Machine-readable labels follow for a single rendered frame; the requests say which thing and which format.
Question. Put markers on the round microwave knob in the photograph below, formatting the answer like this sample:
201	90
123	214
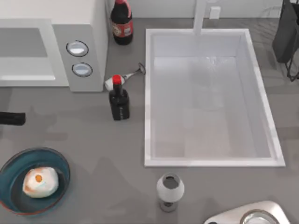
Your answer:
81	69
77	48

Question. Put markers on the white sink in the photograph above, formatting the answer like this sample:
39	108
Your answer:
208	102

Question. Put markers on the white tall tap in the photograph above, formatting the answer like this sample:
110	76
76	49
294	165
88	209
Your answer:
200	16

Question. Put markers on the grey round cup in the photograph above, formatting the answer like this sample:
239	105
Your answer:
170	187

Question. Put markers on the blue bowl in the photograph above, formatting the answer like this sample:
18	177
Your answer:
21	163

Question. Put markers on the dark cola bottle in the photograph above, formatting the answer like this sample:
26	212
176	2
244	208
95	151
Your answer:
121	25

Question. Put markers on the black bottle with red cap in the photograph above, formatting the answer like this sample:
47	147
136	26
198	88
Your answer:
119	106

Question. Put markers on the white round bread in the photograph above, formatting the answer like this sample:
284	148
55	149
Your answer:
40	182

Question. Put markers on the white wall socket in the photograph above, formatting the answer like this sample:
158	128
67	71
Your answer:
214	12

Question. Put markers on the pale microwave oven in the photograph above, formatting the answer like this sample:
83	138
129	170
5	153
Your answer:
77	28

